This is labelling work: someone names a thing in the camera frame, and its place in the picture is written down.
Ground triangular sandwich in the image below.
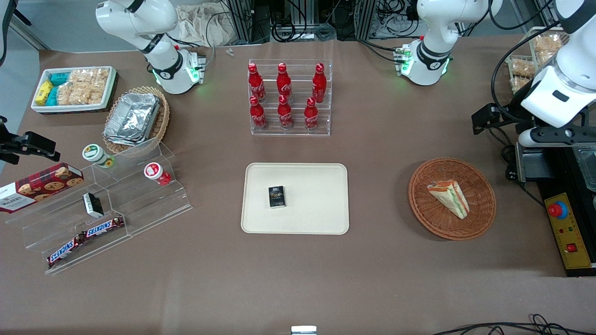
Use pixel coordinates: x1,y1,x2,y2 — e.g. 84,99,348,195
427,180,470,220

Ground green lidded yogurt cup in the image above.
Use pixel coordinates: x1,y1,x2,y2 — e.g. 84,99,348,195
82,144,115,168

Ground beige rectangular tray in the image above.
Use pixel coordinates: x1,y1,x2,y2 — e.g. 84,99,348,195
241,162,350,235

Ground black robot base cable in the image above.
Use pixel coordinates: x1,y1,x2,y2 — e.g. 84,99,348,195
358,39,402,64

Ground small black white box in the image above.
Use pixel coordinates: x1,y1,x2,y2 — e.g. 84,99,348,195
82,192,105,219

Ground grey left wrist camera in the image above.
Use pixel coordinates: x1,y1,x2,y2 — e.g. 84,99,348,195
518,126,596,148

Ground clear acrylic step shelf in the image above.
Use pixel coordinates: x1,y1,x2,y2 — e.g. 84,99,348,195
5,137,194,275

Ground small black box gold print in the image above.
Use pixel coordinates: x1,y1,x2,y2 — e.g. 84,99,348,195
268,186,287,208

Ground red tartan cookie box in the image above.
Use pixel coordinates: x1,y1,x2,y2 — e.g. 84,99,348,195
0,162,85,214

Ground round brown wicker basket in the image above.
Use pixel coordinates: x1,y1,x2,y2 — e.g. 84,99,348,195
408,158,497,241

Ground white rectangular snack bin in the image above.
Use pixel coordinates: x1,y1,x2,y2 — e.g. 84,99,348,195
31,66,117,114

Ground white wire rack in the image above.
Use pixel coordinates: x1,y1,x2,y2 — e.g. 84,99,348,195
506,27,569,94

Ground yellow snack packet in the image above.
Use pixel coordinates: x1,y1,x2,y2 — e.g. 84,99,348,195
34,80,54,106

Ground clear acrylic bottle rack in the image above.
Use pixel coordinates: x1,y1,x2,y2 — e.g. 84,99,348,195
248,59,333,137

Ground yellow control panel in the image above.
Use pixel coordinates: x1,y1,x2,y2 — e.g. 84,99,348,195
544,192,595,271

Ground clear rice cracker bag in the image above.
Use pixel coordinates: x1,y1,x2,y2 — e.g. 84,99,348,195
56,82,106,106
69,68,109,87

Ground red lidded yogurt cup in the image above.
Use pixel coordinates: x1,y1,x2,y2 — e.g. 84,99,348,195
143,162,172,186

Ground red cola bottle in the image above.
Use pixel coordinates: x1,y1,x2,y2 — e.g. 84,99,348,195
304,96,320,132
312,62,328,104
248,63,266,103
276,62,293,102
277,94,294,130
249,95,269,131

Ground light oval wicker basket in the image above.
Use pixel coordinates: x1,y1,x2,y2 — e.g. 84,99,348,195
102,86,170,154

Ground coiled black cable bundle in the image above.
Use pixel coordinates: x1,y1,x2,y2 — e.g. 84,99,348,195
271,20,297,44

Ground black floor cables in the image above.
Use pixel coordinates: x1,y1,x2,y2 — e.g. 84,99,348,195
432,314,596,335

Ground black appliance power cable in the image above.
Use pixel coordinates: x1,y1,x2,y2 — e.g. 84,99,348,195
488,127,546,208

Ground clear plastic container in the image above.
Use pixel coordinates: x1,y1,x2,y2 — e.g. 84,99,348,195
571,143,596,192

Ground snickers chocolate bar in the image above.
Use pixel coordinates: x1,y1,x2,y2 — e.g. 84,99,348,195
84,216,126,239
47,233,87,268

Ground black metal appliance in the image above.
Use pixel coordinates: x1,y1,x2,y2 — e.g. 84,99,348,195
515,140,596,278

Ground beige cloth bag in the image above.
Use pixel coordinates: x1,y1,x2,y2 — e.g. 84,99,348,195
175,4,233,47

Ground stack of foil trays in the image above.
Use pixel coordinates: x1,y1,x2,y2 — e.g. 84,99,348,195
103,92,161,146

